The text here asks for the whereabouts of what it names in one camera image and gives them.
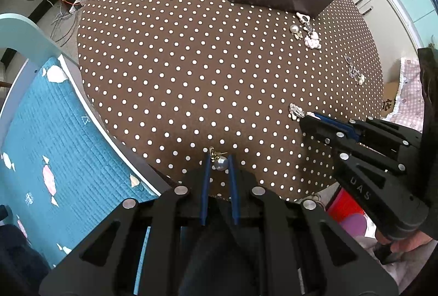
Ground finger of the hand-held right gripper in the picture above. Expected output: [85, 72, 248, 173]
[300, 114, 408, 177]
[313, 112, 424, 165]

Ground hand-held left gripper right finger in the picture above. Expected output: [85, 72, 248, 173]
[227, 154, 400, 296]

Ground person's right hand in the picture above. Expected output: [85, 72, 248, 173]
[388, 232, 437, 254]

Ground dark clothing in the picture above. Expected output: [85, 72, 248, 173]
[0, 204, 53, 296]

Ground black floor cables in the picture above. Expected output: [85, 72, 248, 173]
[7, 0, 81, 44]

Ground red plastic item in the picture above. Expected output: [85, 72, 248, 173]
[326, 188, 365, 225]

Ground purple plastic item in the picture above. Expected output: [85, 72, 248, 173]
[343, 214, 367, 239]

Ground brown polka-dot tablecloth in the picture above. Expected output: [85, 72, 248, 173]
[77, 0, 386, 203]

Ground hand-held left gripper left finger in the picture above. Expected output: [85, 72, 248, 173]
[39, 152, 220, 296]

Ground pink patterned blanket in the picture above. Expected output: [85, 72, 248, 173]
[381, 56, 427, 133]

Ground blue quilted mat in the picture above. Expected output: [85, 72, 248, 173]
[0, 56, 162, 270]

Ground teal arched bed frame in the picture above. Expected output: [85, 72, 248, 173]
[0, 13, 179, 197]

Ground white shell pendant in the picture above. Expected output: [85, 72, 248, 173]
[289, 103, 306, 120]

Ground cardboard box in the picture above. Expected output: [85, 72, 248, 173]
[381, 80, 401, 115]

